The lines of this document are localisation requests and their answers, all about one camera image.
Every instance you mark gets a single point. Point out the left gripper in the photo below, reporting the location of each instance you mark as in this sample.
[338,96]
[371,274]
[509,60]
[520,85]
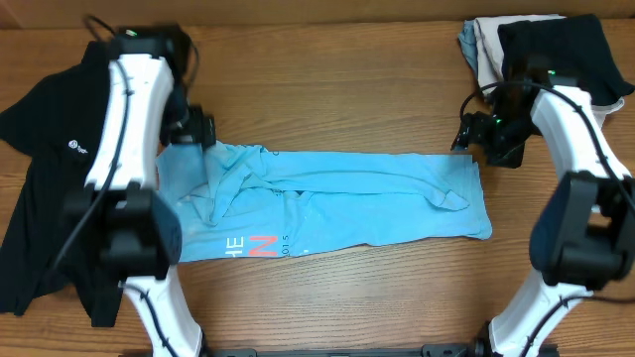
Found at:
[196,131]

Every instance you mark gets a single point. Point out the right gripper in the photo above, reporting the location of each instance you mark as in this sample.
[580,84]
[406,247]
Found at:
[472,133]

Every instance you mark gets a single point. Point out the light blue printed t-shirt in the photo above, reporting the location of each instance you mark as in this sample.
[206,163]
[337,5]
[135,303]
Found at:
[237,201]

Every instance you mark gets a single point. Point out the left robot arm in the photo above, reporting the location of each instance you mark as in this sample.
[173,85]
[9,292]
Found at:
[126,241]

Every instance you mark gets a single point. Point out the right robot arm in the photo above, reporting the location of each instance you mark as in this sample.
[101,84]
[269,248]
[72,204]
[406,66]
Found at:
[584,237]

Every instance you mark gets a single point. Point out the folded beige garment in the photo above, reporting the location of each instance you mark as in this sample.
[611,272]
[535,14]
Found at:
[489,27]

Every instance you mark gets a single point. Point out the folded blue denim garment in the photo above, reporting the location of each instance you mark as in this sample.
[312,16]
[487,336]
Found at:
[472,44]

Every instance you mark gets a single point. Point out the folded black garment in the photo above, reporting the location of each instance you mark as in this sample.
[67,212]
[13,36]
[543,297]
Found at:
[576,45]

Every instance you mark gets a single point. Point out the black polo shirt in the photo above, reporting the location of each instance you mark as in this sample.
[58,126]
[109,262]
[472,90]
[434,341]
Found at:
[58,124]

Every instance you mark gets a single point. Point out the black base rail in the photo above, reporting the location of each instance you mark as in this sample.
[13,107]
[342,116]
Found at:
[430,350]

